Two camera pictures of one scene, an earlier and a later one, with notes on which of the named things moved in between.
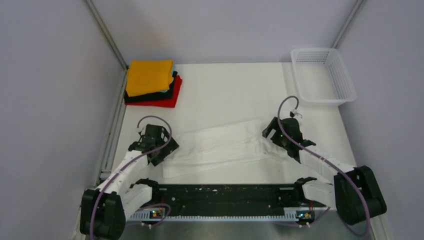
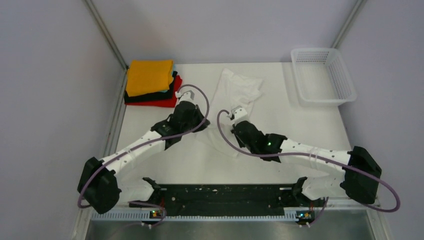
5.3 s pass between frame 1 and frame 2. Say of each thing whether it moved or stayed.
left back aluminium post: stayed
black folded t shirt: stayed
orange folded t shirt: stayed
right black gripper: moved
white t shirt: moved
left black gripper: moved
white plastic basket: stayed
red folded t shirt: stayed
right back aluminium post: stayed
